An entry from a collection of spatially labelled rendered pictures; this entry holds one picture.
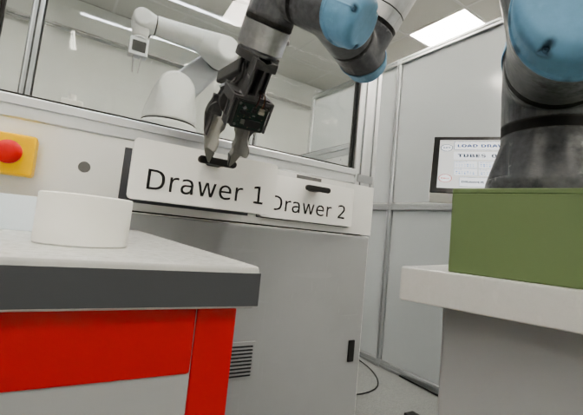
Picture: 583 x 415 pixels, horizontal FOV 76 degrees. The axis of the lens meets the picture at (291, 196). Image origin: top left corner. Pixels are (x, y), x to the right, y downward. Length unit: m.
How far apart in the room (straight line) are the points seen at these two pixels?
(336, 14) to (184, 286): 0.39
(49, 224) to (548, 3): 0.46
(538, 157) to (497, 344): 0.22
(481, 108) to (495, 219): 1.90
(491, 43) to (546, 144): 1.95
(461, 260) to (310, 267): 0.61
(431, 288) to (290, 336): 0.62
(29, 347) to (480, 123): 2.23
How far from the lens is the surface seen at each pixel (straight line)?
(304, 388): 1.11
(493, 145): 1.49
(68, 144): 0.86
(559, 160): 0.53
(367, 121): 1.17
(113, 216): 0.33
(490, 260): 0.46
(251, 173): 0.78
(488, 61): 2.44
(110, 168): 0.85
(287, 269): 0.99
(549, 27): 0.43
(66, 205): 0.32
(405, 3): 0.68
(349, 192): 1.07
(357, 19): 0.53
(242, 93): 0.61
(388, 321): 2.59
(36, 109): 0.87
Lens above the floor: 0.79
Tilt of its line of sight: 6 degrees up
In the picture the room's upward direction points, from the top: 6 degrees clockwise
